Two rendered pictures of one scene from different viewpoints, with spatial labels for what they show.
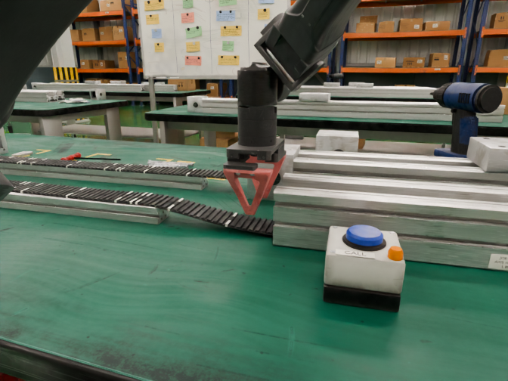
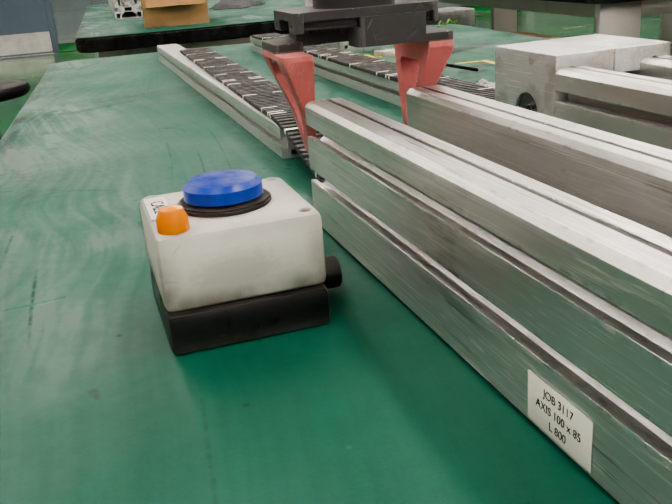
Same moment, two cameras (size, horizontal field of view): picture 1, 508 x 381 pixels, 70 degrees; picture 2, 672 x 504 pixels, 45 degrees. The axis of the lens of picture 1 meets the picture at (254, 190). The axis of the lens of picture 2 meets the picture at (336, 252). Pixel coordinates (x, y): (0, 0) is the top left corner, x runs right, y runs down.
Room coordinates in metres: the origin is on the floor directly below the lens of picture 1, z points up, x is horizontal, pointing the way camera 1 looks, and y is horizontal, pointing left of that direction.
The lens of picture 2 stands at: (0.21, -0.49, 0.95)
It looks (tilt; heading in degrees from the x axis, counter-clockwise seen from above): 20 degrees down; 59
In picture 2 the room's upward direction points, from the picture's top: 4 degrees counter-clockwise
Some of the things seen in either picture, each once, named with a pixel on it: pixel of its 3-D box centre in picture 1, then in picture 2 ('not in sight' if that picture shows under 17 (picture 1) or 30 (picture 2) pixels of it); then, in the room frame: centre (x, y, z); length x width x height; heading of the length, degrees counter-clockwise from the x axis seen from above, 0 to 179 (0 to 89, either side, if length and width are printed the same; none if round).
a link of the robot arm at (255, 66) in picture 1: (258, 88); not in sight; (0.54, -0.01, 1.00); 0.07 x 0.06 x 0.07; 162
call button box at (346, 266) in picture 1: (360, 260); (247, 252); (0.38, -0.13, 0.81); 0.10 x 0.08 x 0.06; 166
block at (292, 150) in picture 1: (273, 172); (564, 105); (0.71, -0.04, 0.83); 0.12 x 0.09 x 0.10; 166
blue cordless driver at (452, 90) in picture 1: (451, 131); not in sight; (0.85, -0.46, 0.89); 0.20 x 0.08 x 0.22; 9
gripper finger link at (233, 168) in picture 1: (252, 181); (324, 86); (0.51, 0.00, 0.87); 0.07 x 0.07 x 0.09; 74
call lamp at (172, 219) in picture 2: (395, 252); (171, 217); (0.33, -0.15, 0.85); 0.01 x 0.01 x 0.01
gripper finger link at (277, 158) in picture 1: (261, 172); (391, 78); (0.56, -0.01, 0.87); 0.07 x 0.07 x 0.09; 74
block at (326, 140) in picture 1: (336, 153); not in sight; (0.90, -0.21, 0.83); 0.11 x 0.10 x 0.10; 165
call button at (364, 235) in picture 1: (363, 238); (223, 195); (0.37, -0.12, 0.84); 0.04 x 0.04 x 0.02
